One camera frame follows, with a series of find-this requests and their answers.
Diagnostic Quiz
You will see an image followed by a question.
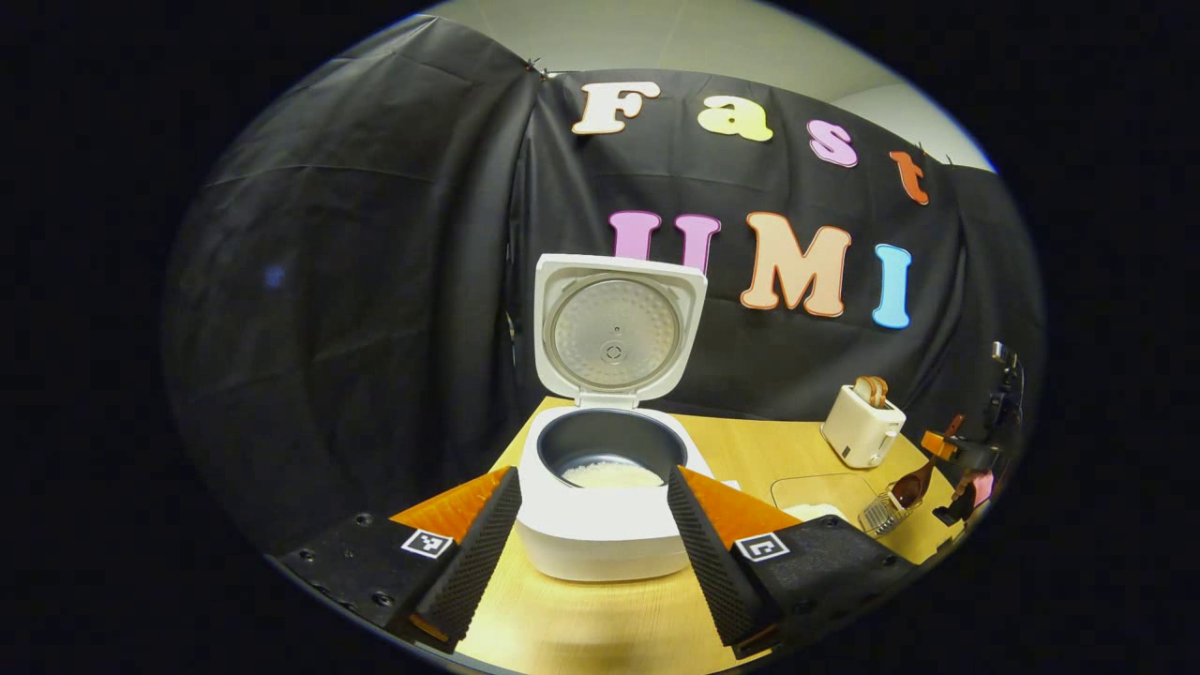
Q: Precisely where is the white toaster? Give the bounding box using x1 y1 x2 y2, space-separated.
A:
821 382 908 470

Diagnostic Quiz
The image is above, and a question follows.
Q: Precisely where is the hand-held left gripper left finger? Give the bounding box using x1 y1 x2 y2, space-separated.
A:
277 466 523 655

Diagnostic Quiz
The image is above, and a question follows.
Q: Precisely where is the black backdrop cloth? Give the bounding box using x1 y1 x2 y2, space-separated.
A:
161 14 1046 554

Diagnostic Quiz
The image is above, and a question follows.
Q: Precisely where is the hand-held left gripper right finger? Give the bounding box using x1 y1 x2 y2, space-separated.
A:
666 466 924 659

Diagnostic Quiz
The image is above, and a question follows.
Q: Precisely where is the white rice cooker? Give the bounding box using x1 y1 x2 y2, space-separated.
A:
515 253 715 582

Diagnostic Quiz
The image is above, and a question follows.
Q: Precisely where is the clear plastic container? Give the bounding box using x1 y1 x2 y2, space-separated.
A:
771 472 887 526

